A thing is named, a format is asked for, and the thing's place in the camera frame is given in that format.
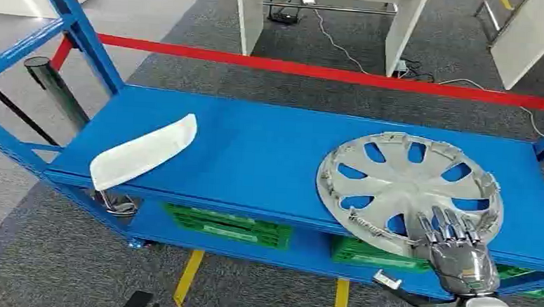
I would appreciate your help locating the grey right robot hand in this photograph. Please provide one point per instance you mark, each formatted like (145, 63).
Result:
(461, 265)

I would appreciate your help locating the silver wheel hubcap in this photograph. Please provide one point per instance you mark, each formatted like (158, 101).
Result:
(400, 187)

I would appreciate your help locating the green plastic crate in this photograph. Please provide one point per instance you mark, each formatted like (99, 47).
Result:
(231, 227)
(369, 258)

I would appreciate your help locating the blue metal shelf rack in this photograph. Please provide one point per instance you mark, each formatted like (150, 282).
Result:
(253, 161)

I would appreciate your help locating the white desk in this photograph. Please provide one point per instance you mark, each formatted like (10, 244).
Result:
(525, 40)
(402, 28)

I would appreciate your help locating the black router device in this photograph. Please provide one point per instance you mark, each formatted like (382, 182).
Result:
(284, 18)

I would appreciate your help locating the white curved plastic panel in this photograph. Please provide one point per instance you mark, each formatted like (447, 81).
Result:
(136, 157)

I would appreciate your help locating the black barrier belt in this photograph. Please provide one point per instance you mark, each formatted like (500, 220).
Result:
(20, 113)

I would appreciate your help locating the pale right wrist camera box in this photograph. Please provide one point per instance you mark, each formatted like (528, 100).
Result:
(387, 279)

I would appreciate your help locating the metal hook bracket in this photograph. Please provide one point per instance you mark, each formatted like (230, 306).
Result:
(118, 206)

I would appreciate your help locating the black stanchion post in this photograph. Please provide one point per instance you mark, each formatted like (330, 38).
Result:
(59, 90)

